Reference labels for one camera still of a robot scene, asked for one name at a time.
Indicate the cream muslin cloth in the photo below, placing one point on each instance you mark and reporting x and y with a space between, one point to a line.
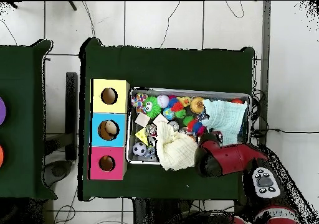
177 151

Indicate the wooden box with three holes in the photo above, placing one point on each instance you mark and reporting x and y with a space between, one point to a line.
117 104

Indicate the green fuzzy googly-eyed toy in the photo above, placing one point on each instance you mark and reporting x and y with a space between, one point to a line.
152 107

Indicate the plain wooden cube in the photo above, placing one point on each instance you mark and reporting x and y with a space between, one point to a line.
142 119

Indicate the shallow metal mesh bin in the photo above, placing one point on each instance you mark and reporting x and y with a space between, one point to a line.
211 93

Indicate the toy hamburger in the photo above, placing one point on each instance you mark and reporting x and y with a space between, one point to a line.
197 105

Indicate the orange round object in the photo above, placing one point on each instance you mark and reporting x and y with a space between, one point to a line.
1 155

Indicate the grey round base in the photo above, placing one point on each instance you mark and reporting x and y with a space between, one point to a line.
58 171

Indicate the black upright panel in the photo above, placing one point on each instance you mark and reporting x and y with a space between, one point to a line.
71 109

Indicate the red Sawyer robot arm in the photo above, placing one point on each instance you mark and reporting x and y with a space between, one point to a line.
229 156

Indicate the yellow cheese wedge toy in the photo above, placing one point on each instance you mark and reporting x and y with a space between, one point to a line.
142 135

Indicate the white toy baseball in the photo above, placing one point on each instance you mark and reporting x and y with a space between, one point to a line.
163 101

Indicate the black and white soccer ball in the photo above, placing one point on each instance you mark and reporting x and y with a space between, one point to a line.
139 149

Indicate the purple round object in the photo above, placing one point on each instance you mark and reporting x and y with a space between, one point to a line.
2 110

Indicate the light blue muslin cloth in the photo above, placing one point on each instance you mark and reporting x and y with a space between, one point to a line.
226 119

